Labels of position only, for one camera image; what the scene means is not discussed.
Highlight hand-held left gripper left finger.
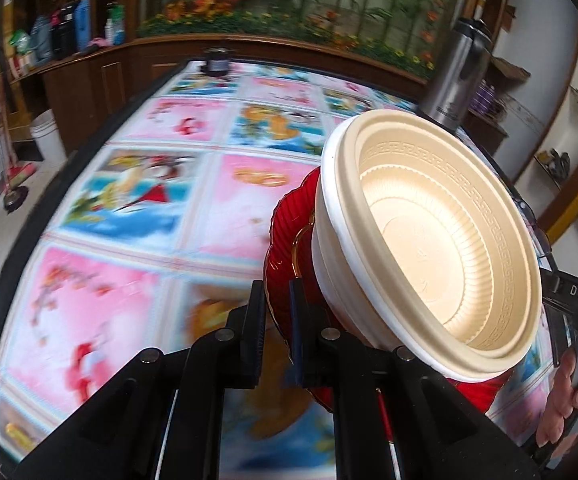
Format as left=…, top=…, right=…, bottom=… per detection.
left=16, top=279, right=268, bottom=480

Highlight green white bottle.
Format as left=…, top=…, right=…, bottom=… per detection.
left=105, top=2, right=126, bottom=46

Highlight white plastic bucket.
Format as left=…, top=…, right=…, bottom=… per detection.
left=30, top=109, right=67, bottom=163

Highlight large red scalloped plate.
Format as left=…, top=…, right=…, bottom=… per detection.
left=263, top=166, right=512, bottom=413

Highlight long-handled broom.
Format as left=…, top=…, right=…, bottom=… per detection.
left=0, top=55, right=35, bottom=213

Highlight person's right hand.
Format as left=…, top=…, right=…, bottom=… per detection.
left=539, top=347, right=578, bottom=456

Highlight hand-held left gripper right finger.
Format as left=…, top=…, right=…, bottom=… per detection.
left=289, top=277, right=542, bottom=480

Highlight thin-framed eyeglasses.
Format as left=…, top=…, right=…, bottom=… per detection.
left=516, top=197, right=560, bottom=271

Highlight black power adapter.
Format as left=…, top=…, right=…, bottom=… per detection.
left=199, top=47, right=235, bottom=77

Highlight cream plastic bowl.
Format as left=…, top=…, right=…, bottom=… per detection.
left=336, top=107, right=544, bottom=361
left=314, top=125, right=514, bottom=382

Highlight blue plastic container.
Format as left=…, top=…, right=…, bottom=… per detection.
left=29, top=15, right=55, bottom=63

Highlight stainless steel thermos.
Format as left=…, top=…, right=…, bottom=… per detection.
left=419, top=17, right=492, bottom=128

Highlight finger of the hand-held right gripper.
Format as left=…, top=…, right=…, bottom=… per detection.
left=541, top=270, right=570, bottom=312

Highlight dark clutter pile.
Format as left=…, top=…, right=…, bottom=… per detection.
left=539, top=147, right=572, bottom=178

